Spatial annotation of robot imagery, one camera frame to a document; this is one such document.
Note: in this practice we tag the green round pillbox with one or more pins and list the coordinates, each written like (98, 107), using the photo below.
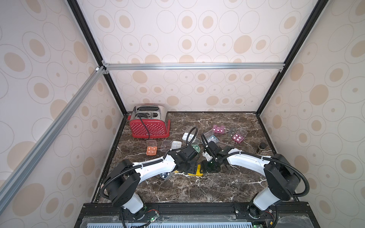
(196, 147)

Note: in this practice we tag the magenta pillbox clear lid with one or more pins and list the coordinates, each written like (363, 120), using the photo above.
(238, 135)

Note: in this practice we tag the dark blue round pillbox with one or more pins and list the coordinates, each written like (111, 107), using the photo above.
(166, 176)

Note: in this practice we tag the magenta pillbox rear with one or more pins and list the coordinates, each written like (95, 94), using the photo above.
(219, 129)

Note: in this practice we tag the left aluminium frame rail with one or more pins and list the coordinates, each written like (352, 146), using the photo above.
(28, 164)

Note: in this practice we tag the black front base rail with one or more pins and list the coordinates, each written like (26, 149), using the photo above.
(197, 215)

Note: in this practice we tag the red and silver toaster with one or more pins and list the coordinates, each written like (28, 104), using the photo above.
(149, 121)

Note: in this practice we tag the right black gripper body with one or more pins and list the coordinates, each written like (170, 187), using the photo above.
(211, 159)

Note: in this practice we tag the white six-cell pillbox clear lid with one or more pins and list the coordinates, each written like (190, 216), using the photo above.
(168, 144)

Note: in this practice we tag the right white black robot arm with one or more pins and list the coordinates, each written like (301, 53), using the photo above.
(284, 180)

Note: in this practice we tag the rear aluminium frame rail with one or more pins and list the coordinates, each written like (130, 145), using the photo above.
(195, 66)

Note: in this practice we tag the yellow lidded rectangular pillbox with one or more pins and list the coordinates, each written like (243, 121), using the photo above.
(198, 173)

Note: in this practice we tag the orange square pillbox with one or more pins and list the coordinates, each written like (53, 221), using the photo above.
(151, 148)

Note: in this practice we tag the white pillbox rear clear lid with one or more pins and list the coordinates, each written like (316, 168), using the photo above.
(188, 135)

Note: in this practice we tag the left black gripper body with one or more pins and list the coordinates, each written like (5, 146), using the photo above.
(190, 166)

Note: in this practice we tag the light blue rectangular pillbox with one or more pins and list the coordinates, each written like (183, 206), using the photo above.
(210, 137)

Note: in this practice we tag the small dark brown bottle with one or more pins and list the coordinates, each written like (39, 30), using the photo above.
(261, 147)

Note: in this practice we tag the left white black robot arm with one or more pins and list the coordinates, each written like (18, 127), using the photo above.
(120, 185)

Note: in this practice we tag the aluminium frame rail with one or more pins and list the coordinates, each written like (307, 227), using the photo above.
(195, 66)
(28, 164)

